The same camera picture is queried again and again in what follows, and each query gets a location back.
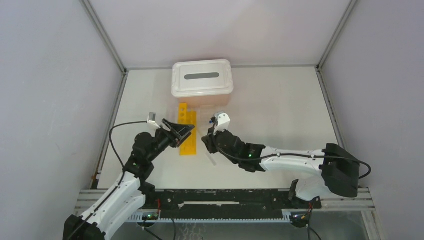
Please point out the yellow test tube rack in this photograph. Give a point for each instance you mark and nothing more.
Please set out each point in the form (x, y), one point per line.
(187, 116)

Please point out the translucent white bin lid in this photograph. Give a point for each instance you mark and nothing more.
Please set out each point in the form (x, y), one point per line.
(202, 78)

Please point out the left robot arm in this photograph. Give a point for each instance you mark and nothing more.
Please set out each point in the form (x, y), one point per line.
(131, 189)

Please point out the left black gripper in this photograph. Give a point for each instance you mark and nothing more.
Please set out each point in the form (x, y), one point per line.
(178, 132)

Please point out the clear tube left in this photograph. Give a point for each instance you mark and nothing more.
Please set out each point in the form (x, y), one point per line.
(210, 157)

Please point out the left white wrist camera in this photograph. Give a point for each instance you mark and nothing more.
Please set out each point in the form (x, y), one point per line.
(151, 121)

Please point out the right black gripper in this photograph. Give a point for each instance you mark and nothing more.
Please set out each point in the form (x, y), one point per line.
(207, 140)

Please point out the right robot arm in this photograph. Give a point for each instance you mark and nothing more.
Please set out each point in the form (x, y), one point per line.
(332, 169)

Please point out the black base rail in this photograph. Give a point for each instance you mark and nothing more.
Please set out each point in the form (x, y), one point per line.
(219, 205)

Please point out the pink plastic storage bin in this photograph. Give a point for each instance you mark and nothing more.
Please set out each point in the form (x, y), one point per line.
(205, 100)

